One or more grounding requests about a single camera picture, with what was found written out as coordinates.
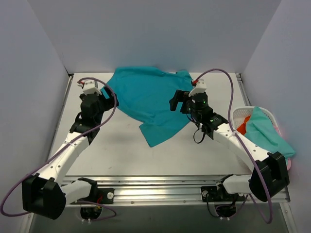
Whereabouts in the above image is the teal t-shirt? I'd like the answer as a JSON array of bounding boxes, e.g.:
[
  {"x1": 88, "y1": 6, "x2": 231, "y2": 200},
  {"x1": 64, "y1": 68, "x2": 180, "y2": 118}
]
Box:
[{"x1": 107, "y1": 67, "x2": 192, "y2": 147}]

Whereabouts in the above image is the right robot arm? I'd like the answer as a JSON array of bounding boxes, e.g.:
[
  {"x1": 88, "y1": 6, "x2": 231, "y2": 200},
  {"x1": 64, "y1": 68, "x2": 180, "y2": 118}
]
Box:
[{"x1": 169, "y1": 90, "x2": 290, "y2": 202}]

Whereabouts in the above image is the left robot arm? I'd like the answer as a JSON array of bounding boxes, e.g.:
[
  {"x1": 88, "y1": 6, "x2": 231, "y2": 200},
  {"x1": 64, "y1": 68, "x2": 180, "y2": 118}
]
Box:
[{"x1": 22, "y1": 87, "x2": 119, "y2": 220}]

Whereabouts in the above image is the white plastic laundry basket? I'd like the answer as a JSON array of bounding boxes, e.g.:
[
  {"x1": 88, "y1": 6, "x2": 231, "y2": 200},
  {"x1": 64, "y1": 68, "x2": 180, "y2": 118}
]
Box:
[{"x1": 230, "y1": 106, "x2": 279, "y2": 129}]

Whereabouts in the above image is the orange garment in basket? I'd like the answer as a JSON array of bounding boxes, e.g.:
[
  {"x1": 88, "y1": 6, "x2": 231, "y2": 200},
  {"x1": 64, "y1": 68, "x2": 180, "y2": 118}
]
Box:
[{"x1": 237, "y1": 116, "x2": 250, "y2": 135}]

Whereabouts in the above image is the mint green t-shirt in basket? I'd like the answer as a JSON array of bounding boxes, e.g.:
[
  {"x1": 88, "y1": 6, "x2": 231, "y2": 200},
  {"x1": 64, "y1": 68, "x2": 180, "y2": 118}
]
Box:
[{"x1": 244, "y1": 106, "x2": 295, "y2": 159}]

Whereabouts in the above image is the pink garment in basket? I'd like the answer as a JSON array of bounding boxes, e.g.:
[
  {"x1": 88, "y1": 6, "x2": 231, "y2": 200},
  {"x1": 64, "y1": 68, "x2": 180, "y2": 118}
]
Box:
[{"x1": 274, "y1": 126, "x2": 292, "y2": 171}]

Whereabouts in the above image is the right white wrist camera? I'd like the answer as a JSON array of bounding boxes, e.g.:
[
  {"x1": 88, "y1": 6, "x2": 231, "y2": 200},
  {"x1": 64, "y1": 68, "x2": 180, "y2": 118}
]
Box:
[{"x1": 189, "y1": 79, "x2": 207, "y2": 97}]

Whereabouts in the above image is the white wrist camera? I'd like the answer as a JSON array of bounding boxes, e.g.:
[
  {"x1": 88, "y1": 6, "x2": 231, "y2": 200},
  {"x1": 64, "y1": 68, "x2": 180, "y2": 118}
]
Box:
[
  {"x1": 77, "y1": 80, "x2": 102, "y2": 95},
  {"x1": 189, "y1": 79, "x2": 207, "y2": 97}
]

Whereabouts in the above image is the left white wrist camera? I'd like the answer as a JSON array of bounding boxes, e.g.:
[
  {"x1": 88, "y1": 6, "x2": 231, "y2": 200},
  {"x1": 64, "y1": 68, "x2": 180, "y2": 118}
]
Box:
[{"x1": 77, "y1": 80, "x2": 102, "y2": 95}]

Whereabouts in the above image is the black loop cable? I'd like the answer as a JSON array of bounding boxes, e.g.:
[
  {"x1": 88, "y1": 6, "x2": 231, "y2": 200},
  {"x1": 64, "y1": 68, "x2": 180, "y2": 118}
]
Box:
[{"x1": 193, "y1": 126, "x2": 207, "y2": 144}]

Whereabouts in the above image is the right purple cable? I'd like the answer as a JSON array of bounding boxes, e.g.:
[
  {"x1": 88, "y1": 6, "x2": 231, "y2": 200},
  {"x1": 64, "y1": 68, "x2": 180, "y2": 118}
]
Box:
[{"x1": 193, "y1": 68, "x2": 273, "y2": 224}]

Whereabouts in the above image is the purple cable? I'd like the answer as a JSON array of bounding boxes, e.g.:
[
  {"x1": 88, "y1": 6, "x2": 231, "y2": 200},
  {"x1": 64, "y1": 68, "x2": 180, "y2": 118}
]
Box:
[
  {"x1": 193, "y1": 68, "x2": 273, "y2": 224},
  {"x1": 0, "y1": 77, "x2": 118, "y2": 223}
]

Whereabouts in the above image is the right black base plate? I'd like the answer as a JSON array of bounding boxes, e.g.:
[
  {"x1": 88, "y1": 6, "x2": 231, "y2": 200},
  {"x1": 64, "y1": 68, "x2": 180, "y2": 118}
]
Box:
[{"x1": 201, "y1": 186, "x2": 245, "y2": 202}]

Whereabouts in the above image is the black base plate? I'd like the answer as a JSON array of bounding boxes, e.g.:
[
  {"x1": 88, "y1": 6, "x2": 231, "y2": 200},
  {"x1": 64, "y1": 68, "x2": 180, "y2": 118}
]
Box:
[
  {"x1": 201, "y1": 186, "x2": 245, "y2": 202},
  {"x1": 77, "y1": 187, "x2": 115, "y2": 204}
]

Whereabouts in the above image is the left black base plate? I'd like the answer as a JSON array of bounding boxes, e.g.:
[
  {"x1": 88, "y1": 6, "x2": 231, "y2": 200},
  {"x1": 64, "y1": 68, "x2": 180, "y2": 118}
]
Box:
[{"x1": 77, "y1": 187, "x2": 115, "y2": 204}]

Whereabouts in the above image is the aluminium mounting rail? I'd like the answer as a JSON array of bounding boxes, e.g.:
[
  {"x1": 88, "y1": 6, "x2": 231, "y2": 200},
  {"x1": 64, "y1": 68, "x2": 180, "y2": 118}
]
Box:
[{"x1": 26, "y1": 175, "x2": 291, "y2": 207}]

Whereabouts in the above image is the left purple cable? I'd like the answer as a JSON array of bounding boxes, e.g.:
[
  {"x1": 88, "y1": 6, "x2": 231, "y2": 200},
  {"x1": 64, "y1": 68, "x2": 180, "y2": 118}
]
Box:
[{"x1": 0, "y1": 77, "x2": 118, "y2": 223}]

